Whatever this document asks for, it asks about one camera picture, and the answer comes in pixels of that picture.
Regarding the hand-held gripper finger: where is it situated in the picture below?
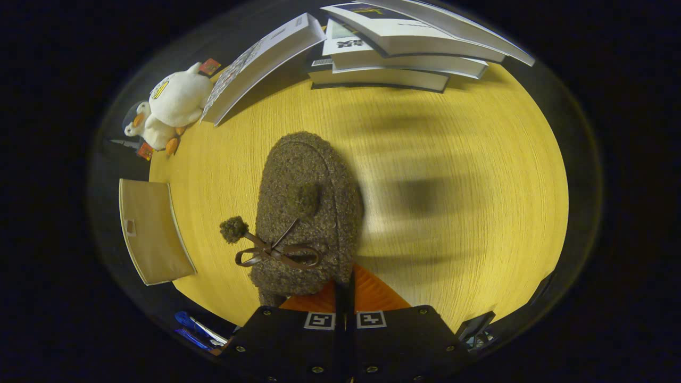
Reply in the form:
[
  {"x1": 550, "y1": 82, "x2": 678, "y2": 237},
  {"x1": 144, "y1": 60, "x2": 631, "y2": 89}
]
[
  {"x1": 347, "y1": 264, "x2": 472, "y2": 383},
  {"x1": 222, "y1": 280, "x2": 346, "y2": 383}
]

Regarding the brown fuzzy shoe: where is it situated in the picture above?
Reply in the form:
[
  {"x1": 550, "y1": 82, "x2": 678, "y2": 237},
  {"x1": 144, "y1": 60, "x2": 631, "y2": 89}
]
[{"x1": 219, "y1": 131, "x2": 365, "y2": 307}]

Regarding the beige fabric storage box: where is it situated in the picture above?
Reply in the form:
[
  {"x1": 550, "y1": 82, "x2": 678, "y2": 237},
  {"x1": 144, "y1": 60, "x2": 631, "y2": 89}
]
[{"x1": 118, "y1": 178, "x2": 197, "y2": 286}]

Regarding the colourful display screen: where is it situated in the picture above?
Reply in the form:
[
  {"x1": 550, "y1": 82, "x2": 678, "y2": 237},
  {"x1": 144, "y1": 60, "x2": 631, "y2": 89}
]
[{"x1": 175, "y1": 327, "x2": 224, "y2": 356}]

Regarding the blue object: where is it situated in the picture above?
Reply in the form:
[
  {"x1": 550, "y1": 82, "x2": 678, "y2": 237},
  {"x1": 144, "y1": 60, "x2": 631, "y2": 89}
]
[{"x1": 175, "y1": 311, "x2": 205, "y2": 330}]

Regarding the dark edged book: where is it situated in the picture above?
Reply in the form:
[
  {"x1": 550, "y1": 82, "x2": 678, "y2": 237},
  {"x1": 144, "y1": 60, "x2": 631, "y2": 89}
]
[{"x1": 308, "y1": 43, "x2": 450, "y2": 93}]

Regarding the grey white penguin plush toy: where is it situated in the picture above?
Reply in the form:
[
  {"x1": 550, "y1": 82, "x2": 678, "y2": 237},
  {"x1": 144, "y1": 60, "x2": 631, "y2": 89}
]
[{"x1": 123, "y1": 101, "x2": 186, "y2": 161}]

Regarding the white book with black lettering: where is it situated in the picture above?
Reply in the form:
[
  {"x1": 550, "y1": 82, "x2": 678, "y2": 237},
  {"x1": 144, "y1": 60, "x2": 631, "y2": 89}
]
[{"x1": 323, "y1": 19, "x2": 489, "y2": 79}]

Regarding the white duck plush toy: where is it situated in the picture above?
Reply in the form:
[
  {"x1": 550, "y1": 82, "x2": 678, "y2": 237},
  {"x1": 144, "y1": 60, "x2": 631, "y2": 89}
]
[{"x1": 148, "y1": 62, "x2": 221, "y2": 128}]

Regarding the grey patterned book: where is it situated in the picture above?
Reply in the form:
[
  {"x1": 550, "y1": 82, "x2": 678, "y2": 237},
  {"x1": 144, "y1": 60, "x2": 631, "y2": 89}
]
[{"x1": 201, "y1": 13, "x2": 326, "y2": 127}]

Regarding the large white book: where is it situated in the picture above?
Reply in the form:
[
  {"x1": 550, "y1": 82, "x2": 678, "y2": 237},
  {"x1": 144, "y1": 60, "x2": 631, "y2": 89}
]
[{"x1": 367, "y1": 0, "x2": 535, "y2": 67}]

